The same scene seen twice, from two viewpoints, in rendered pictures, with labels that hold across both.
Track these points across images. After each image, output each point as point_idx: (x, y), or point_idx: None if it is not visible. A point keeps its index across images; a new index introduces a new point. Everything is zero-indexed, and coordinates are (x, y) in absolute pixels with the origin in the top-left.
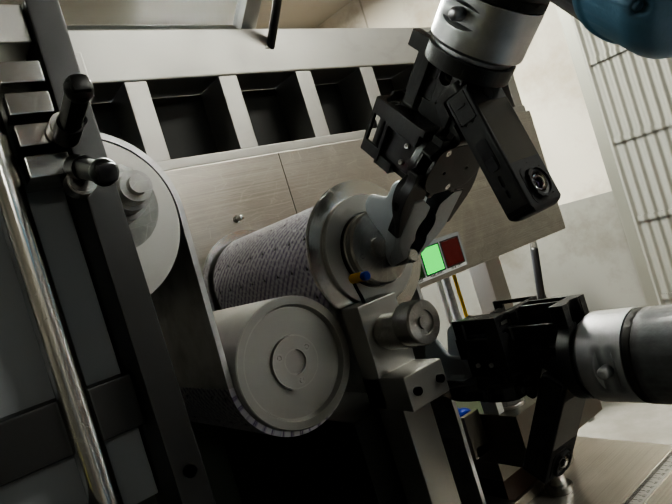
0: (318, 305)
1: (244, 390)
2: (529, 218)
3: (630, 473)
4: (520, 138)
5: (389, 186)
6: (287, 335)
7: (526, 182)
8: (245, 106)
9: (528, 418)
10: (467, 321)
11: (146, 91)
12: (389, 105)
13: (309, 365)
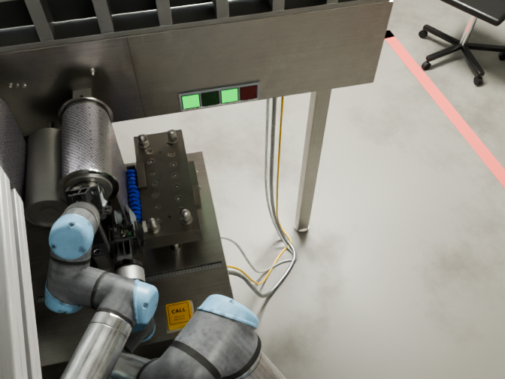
0: (60, 202)
1: (27, 219)
2: (337, 76)
3: (198, 259)
4: (97, 239)
5: (211, 56)
6: (46, 207)
7: (92, 251)
8: (107, 9)
9: (152, 239)
10: (108, 231)
11: (38, 4)
12: (66, 198)
13: (55, 214)
